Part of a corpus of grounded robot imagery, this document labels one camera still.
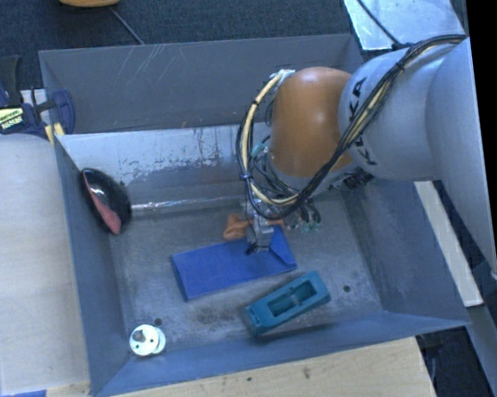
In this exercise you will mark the small orange toy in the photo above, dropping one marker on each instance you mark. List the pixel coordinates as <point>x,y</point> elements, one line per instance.
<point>235,228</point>

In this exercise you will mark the blue flat block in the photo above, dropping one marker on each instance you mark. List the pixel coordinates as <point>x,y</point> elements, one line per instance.
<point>221,268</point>

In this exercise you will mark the teal hollow plastic box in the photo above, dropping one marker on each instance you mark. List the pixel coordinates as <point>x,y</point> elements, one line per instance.
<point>263,317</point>

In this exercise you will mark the white round knob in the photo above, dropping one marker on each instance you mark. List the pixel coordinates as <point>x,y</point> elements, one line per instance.
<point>145,340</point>

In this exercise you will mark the grey metal bin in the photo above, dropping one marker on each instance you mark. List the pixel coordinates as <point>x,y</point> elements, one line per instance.
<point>172,90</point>

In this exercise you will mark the pale wood board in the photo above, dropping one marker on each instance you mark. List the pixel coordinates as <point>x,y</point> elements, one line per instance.
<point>27,265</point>

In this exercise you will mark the black cylinder on white bracket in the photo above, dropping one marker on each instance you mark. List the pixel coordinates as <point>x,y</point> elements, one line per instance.
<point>357,179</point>

